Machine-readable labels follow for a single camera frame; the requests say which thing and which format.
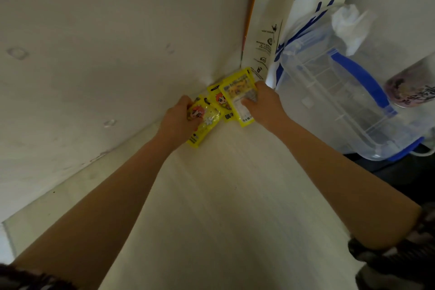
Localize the person's left hand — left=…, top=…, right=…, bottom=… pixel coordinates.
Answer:
left=157, top=95, right=203, bottom=146

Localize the person's right hand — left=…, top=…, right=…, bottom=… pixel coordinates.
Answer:
left=241, top=81, right=290, bottom=135

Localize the yellow snack packet clear window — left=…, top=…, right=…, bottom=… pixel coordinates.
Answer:
left=186, top=95, right=223, bottom=149

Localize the yellow snack packet white label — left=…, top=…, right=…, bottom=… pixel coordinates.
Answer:
left=218, top=68, right=258, bottom=128

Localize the person's left forearm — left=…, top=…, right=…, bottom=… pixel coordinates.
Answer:
left=11, top=133, right=186, bottom=290

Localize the person's right forearm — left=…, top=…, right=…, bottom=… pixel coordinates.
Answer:
left=272, top=118, right=423, bottom=250

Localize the yellow snack packet cartoon face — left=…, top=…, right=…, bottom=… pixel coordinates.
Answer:
left=207, top=83, right=237, bottom=122

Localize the thin orange and blue board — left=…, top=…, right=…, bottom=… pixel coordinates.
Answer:
left=240, top=0, right=266, bottom=63

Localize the white paper bag blue print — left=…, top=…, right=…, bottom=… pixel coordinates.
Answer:
left=241, top=0, right=361, bottom=88

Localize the white crumpled tissue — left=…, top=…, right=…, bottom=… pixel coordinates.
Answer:
left=331, top=4, right=366, bottom=56

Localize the pink printed drink cup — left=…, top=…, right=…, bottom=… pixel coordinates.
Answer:
left=385, top=56, right=435, bottom=108

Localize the person's dark patterned sleeve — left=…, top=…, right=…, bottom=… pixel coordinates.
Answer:
left=348, top=202, right=435, bottom=290

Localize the clear plastic box blue handle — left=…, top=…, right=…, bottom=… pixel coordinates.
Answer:
left=275, top=11, right=435, bottom=162

